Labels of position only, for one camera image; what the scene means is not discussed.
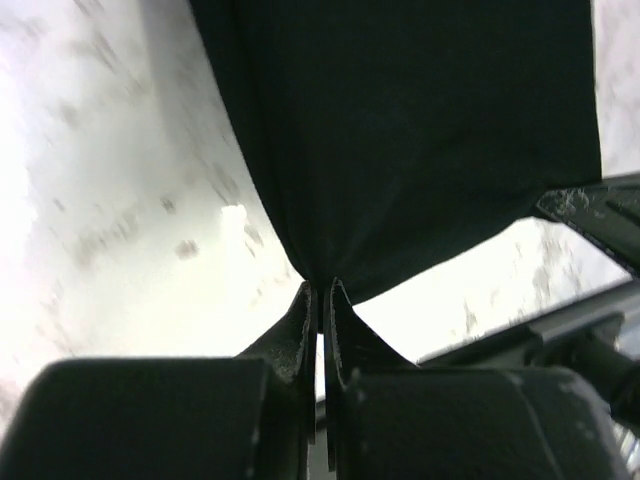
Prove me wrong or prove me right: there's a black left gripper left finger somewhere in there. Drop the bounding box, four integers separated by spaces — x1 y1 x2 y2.
1 283 316 479

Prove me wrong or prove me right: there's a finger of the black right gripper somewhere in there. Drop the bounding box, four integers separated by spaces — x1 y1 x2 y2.
536 173 639 278

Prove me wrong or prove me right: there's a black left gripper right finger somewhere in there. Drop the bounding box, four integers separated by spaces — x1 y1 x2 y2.
321 277 631 480

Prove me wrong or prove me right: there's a black t shirt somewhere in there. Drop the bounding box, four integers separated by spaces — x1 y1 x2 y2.
191 1 601 303

